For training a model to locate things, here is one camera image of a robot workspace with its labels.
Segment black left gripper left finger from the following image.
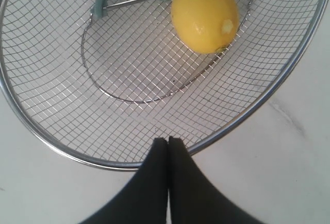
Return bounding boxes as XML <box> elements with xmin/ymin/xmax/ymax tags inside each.
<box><xmin>82</xmin><ymin>138</ymin><xmax>168</xmax><ymax>223</ymax></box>

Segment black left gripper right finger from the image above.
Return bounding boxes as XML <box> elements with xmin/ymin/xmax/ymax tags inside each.
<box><xmin>168</xmin><ymin>136</ymin><xmax>261</xmax><ymax>223</ymax></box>

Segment yellow lemon with sticker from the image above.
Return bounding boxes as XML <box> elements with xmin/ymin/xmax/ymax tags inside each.
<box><xmin>171</xmin><ymin>0</ymin><xmax>240</xmax><ymax>54</ymax></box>

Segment oval wire mesh basket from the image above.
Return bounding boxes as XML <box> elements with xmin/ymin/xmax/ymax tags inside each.
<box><xmin>1</xmin><ymin>0</ymin><xmax>328</xmax><ymax>170</ymax></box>

